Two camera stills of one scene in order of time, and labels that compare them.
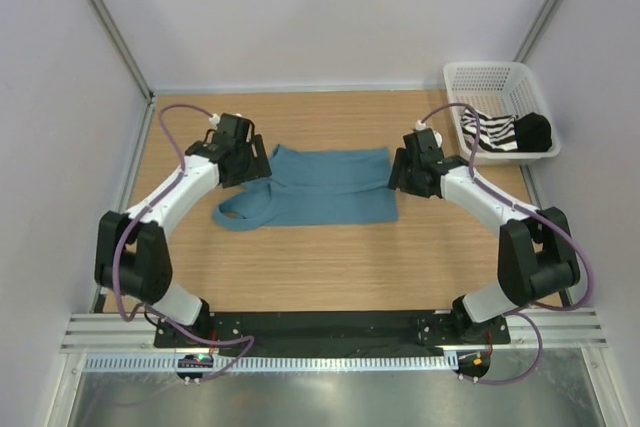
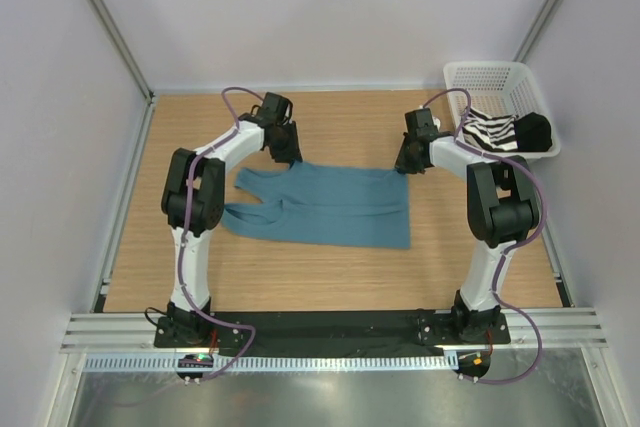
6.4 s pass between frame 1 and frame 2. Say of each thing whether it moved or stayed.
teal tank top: moved
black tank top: stayed
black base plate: stayed
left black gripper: moved
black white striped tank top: stayed
